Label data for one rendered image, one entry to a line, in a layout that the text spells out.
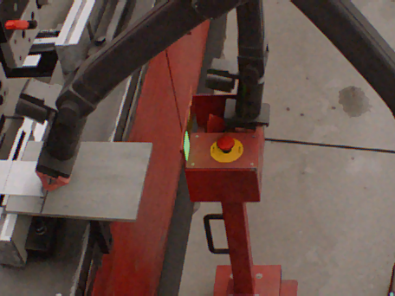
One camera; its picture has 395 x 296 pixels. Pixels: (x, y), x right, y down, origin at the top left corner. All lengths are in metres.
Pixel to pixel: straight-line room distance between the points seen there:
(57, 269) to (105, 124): 0.39
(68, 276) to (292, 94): 1.68
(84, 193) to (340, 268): 1.22
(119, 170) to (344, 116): 1.57
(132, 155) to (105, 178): 0.07
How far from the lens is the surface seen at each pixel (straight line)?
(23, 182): 1.47
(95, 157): 1.46
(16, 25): 1.32
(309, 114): 2.88
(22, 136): 1.57
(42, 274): 1.48
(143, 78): 1.91
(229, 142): 1.70
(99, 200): 1.39
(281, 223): 2.56
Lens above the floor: 2.05
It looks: 47 degrees down
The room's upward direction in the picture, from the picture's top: 10 degrees counter-clockwise
